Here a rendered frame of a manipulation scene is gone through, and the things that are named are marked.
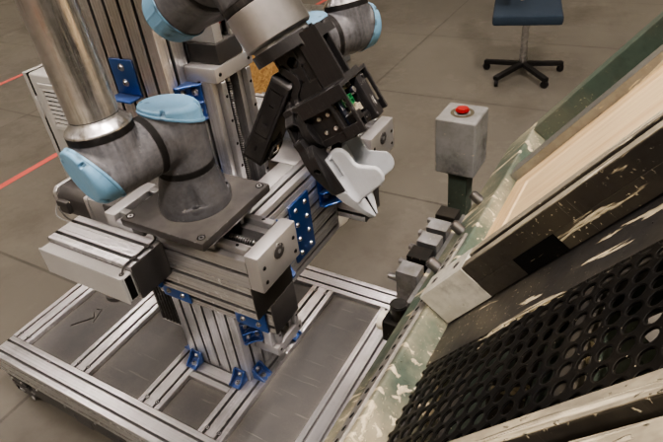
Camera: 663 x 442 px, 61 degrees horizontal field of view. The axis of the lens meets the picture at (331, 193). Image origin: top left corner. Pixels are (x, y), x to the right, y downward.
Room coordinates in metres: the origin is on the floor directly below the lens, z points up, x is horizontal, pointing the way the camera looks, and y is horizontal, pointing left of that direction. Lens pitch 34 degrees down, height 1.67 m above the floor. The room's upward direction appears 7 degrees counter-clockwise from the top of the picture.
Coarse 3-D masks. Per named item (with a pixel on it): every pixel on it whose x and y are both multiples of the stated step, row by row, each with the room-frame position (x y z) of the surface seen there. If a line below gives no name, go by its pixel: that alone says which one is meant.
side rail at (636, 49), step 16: (640, 32) 1.25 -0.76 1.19; (656, 32) 1.20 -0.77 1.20; (624, 48) 1.24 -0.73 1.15; (640, 48) 1.21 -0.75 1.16; (656, 48) 1.19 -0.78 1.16; (608, 64) 1.25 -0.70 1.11; (624, 64) 1.23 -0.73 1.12; (592, 80) 1.26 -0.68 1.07; (608, 80) 1.24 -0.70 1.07; (576, 96) 1.28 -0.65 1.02; (592, 96) 1.26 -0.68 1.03; (560, 112) 1.30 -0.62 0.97; (576, 112) 1.28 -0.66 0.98; (544, 128) 1.32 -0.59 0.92
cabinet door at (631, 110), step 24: (624, 96) 1.01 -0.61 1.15; (648, 96) 0.89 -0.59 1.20; (600, 120) 0.99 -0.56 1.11; (624, 120) 0.88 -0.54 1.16; (576, 144) 0.99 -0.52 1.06; (600, 144) 0.87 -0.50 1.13; (552, 168) 0.98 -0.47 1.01; (576, 168) 0.86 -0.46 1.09; (528, 192) 0.97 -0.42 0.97; (504, 216) 0.95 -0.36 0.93
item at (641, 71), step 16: (640, 64) 1.03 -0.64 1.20; (656, 64) 0.99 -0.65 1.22; (624, 80) 1.03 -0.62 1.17; (640, 80) 1.00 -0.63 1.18; (608, 96) 1.03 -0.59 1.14; (592, 112) 1.04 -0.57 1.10; (560, 128) 1.12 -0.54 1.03; (576, 128) 1.06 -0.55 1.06; (544, 144) 1.12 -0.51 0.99; (560, 144) 1.07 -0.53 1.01; (528, 160) 1.11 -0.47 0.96; (512, 176) 1.13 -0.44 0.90
